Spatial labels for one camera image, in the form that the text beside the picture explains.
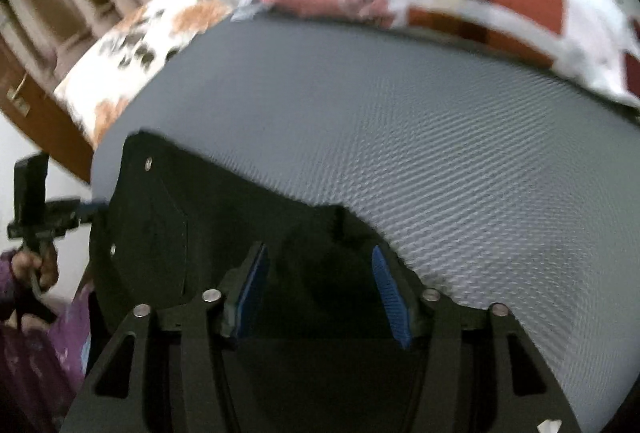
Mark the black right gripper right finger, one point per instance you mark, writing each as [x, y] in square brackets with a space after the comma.
[472, 370]

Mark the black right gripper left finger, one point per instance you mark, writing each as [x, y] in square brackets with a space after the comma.
[178, 369]

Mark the black pants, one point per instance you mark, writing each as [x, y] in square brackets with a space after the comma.
[316, 347]

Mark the left hand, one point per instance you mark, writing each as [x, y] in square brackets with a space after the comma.
[44, 265]

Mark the purple floral garment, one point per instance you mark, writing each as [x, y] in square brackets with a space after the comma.
[42, 369]

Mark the floral white orange pillow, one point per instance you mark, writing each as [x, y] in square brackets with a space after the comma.
[115, 69]

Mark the grey mesh mattress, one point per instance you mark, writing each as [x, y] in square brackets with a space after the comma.
[494, 181]

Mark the light striped cloth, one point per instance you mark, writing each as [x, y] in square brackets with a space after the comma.
[249, 9]

